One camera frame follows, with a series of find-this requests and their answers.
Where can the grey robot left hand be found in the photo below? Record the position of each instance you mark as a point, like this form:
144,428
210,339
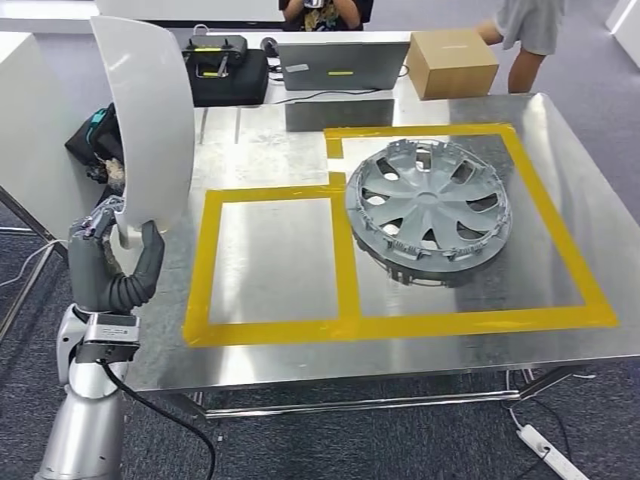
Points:
90,278

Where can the white curved plastic part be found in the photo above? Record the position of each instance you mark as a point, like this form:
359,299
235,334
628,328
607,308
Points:
150,119

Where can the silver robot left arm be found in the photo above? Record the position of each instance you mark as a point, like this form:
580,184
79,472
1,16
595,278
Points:
84,430

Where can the stainless steel workbench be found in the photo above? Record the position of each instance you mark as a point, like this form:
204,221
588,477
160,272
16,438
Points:
575,172

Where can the black bag teal accents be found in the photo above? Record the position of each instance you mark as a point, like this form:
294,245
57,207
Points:
95,142

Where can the black carrying case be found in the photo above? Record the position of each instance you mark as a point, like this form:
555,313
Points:
230,89

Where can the white long counter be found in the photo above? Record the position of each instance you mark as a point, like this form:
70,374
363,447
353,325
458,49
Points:
150,8

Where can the black remote controller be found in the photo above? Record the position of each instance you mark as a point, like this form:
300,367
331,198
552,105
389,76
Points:
215,50

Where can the yellow table tape outline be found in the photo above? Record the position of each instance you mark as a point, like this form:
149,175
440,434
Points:
345,265

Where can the grey laptop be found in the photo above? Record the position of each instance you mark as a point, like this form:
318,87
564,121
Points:
345,66

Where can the person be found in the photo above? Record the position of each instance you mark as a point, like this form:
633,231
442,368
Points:
530,26
324,14

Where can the grey wheel hubcap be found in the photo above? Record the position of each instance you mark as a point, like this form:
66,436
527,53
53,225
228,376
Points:
430,212

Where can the brown cardboard box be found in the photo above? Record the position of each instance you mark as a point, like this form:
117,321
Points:
450,66

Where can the white power strip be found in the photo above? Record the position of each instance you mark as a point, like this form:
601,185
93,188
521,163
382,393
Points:
550,454

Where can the white display plinth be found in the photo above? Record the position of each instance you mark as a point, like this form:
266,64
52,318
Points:
625,33

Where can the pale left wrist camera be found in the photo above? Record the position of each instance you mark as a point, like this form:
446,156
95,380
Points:
115,328

